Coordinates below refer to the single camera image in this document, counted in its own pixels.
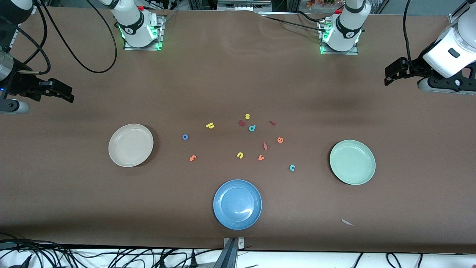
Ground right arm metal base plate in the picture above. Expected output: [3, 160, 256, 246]
[124, 15, 164, 51]

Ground aluminium frame extrusion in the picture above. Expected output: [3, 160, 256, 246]
[11, 4, 38, 45]
[448, 0, 476, 26]

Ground brown table cover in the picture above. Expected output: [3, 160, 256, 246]
[0, 7, 476, 254]

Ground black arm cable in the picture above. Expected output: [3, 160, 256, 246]
[0, 0, 118, 74]
[403, 0, 415, 62]

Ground metal clamp bracket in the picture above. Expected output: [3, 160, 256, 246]
[223, 237, 245, 250]

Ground blue plate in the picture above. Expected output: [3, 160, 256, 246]
[213, 179, 263, 230]

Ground beige brown plate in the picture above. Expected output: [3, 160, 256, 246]
[108, 124, 154, 168]

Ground black base cable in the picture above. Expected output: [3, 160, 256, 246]
[296, 10, 328, 23]
[260, 14, 328, 33]

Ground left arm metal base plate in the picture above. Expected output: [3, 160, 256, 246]
[319, 20, 359, 55]

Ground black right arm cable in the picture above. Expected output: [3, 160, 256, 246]
[0, 0, 118, 74]

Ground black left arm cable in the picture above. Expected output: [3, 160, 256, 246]
[403, 0, 415, 62]

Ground black camera pole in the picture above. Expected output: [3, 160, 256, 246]
[212, 238, 238, 268]

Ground light green plate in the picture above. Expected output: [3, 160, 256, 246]
[329, 140, 376, 185]

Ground silver metal frame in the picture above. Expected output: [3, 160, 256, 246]
[217, 0, 273, 12]

